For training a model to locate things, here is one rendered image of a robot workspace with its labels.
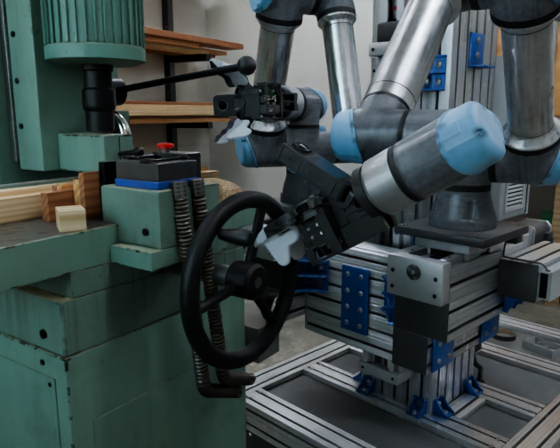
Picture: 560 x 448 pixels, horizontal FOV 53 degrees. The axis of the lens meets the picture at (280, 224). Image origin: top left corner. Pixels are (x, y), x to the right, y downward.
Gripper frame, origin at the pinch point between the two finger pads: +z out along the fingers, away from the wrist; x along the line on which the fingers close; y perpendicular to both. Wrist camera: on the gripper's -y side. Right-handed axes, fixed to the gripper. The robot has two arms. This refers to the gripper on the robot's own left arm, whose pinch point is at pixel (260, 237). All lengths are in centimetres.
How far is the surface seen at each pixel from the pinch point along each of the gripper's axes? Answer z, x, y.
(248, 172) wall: 233, 317, -92
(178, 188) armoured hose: 8.2, -2.5, -12.5
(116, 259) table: 21.8, -7.9, -7.5
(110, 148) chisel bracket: 24.7, 3.1, -27.8
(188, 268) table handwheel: 7.0, -8.7, -0.1
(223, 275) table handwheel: 12.6, 3.0, 2.0
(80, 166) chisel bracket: 32.6, 1.6, -28.5
